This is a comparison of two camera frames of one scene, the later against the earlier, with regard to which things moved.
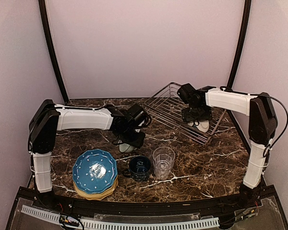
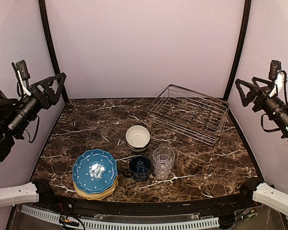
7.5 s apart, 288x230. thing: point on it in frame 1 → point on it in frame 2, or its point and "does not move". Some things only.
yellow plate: x=92 y=196 does not move
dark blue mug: x=139 y=167 does not move
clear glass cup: x=163 y=157 does not move
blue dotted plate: x=94 y=171 does not move
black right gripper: x=187 y=116 → x=262 y=91
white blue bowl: x=203 y=125 → x=138 y=137
